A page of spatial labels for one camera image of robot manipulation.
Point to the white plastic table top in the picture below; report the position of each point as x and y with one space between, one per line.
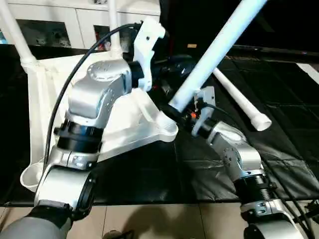
134 124

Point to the white plastic table leg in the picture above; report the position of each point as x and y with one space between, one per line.
241 97
113 25
15 35
219 50

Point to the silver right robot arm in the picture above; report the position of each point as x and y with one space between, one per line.
239 164

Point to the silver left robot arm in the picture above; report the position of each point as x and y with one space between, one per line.
84 124

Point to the small tan label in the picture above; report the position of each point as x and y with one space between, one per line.
192 46

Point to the black work mat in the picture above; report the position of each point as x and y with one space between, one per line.
149 174

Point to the white glass-door cabinet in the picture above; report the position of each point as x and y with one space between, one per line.
75 20

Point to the large black cabinet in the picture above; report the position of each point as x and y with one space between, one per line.
269 22

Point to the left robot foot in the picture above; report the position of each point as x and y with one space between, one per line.
115 234

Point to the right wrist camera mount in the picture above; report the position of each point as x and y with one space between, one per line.
205 99

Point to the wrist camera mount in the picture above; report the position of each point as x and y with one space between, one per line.
147 47
205 99

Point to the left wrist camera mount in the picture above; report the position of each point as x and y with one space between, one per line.
147 47

